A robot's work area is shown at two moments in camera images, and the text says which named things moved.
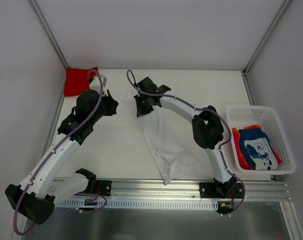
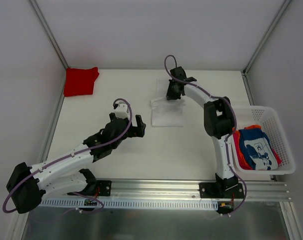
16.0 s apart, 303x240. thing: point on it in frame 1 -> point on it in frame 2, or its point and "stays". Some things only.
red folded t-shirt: (76, 80) stays
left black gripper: (109, 104) -> (128, 125)
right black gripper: (141, 106) -> (175, 86)
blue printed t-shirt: (258, 148) stays
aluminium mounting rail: (266, 189) stays
